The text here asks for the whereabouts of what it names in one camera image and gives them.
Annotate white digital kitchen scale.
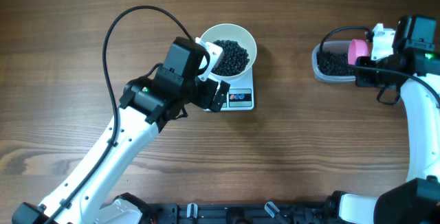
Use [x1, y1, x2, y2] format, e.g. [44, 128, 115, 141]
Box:
[201, 67, 254, 111]

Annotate black beans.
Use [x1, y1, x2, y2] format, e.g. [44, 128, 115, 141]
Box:
[212, 40, 250, 76]

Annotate pink scoop blue handle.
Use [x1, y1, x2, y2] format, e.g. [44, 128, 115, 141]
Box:
[347, 39, 370, 65]

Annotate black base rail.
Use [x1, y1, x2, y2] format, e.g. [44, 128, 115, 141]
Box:
[99, 192, 375, 224]

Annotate white bowl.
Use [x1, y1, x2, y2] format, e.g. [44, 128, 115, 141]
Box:
[201, 23, 257, 71]

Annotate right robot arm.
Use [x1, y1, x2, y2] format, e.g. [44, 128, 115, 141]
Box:
[339, 15, 439, 223]

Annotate clear plastic bean container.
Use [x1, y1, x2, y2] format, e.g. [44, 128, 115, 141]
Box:
[311, 41, 355, 83]

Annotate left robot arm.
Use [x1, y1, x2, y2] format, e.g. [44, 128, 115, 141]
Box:
[12, 37, 230, 223]

